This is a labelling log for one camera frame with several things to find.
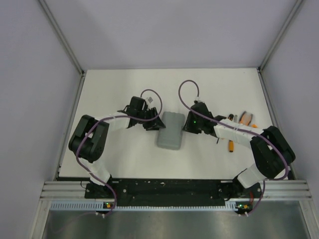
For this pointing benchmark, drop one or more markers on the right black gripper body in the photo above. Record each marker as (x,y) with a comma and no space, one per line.
(198,123)

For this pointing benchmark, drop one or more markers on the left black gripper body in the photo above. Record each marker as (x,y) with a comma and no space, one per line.
(147,114)

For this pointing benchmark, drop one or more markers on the grey plastic tool case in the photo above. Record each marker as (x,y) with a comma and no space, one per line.
(170,137)

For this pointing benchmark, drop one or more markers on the orange black screwdriver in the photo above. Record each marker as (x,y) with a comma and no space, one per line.
(231,117)
(230,146)

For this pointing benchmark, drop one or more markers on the orange pliers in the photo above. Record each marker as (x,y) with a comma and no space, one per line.
(246,118)

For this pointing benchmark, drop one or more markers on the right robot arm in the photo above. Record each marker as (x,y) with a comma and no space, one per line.
(272,153)

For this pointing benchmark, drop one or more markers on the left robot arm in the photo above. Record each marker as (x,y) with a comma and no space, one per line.
(90,135)

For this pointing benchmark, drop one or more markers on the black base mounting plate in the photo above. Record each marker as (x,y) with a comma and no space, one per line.
(171,192)

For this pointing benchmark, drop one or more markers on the white slotted cable duct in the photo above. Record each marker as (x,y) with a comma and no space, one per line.
(104,206)

